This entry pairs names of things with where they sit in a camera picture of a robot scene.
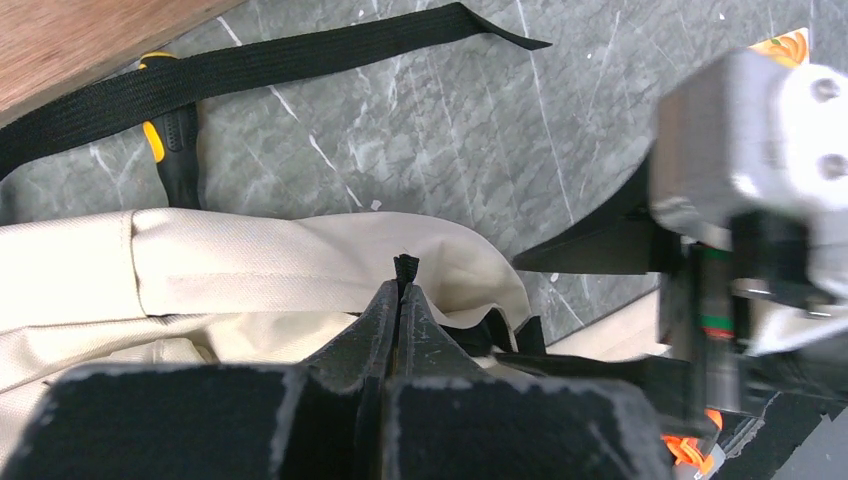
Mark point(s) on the yellow banana toy pack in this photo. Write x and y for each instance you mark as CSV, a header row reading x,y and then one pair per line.
x,y
791,49

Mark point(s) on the yellow black tool handle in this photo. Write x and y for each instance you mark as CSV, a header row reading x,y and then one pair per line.
x,y
172,138

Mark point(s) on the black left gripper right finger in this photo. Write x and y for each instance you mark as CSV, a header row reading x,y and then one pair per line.
x,y
442,427

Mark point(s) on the beige canvas backpack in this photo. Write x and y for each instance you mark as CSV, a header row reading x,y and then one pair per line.
x,y
462,155

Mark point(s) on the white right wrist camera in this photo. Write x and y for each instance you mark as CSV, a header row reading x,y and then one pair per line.
x,y
747,134

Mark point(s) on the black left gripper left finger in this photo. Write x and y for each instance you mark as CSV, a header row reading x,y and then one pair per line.
x,y
318,420

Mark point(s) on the wooden base board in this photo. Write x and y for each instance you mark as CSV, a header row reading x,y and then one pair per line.
x,y
49,48

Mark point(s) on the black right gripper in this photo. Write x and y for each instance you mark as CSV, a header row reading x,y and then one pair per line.
x,y
739,324

